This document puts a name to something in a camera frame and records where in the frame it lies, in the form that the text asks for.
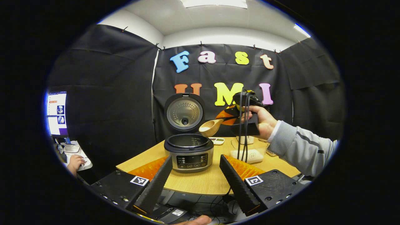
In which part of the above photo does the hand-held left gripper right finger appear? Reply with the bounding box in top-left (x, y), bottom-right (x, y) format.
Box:
top-left (220, 154), bottom-right (306, 217)

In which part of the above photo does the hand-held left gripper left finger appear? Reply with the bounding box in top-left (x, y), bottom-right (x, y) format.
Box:
top-left (89, 155), bottom-right (174, 216)

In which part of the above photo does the wooden spoon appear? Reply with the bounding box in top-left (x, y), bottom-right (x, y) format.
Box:
top-left (199, 118), bottom-right (225, 137)

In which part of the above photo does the clear box of rice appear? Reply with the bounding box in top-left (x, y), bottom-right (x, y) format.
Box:
top-left (230, 137), bottom-right (270, 164)

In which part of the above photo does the dark grey rice cooker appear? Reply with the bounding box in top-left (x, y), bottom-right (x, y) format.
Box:
top-left (164, 93), bottom-right (215, 173)

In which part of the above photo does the white side desk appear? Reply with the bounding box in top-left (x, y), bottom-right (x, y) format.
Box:
top-left (56, 141), bottom-right (93, 172)

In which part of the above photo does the black backdrop cloth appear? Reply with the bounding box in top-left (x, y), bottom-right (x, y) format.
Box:
top-left (47, 24), bottom-right (346, 178)

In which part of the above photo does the small ceiling light panel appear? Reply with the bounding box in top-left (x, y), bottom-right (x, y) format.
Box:
top-left (294, 23), bottom-right (311, 38)

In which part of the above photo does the large ceiling light panel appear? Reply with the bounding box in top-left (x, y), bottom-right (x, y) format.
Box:
top-left (180, 0), bottom-right (248, 9)

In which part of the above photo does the computer monitor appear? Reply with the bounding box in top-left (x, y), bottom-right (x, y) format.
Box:
top-left (46, 91), bottom-right (68, 137)

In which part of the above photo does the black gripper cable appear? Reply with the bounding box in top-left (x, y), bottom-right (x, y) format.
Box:
top-left (237, 91), bottom-right (251, 163)

